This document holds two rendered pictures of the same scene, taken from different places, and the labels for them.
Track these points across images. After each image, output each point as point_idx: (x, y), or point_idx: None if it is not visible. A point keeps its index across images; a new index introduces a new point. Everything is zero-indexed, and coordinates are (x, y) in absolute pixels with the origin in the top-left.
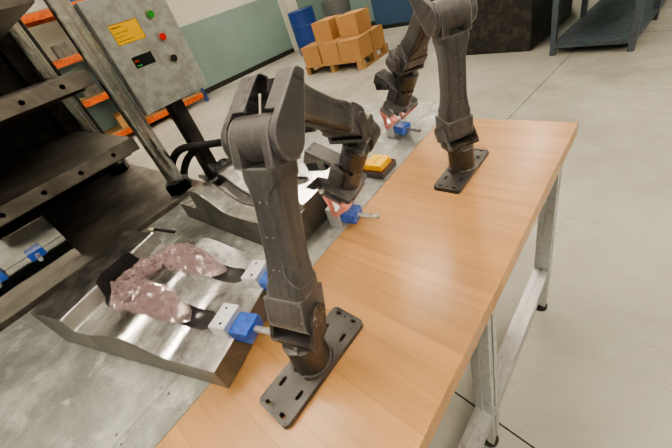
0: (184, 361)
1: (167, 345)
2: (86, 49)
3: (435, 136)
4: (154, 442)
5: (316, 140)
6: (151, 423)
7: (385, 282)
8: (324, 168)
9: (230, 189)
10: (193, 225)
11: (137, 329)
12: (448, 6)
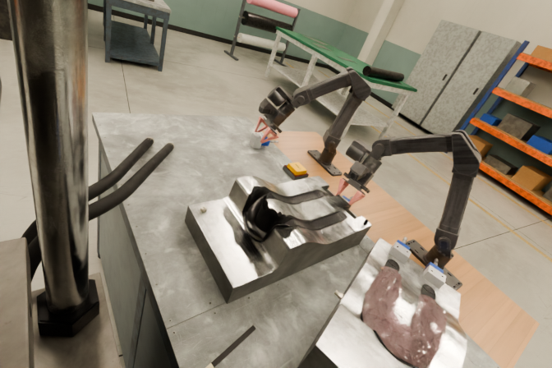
0: (457, 309)
1: (451, 317)
2: None
3: (328, 146)
4: (484, 352)
5: (195, 160)
6: (476, 355)
7: (390, 223)
8: (365, 176)
9: (301, 224)
10: (256, 301)
11: (455, 326)
12: None
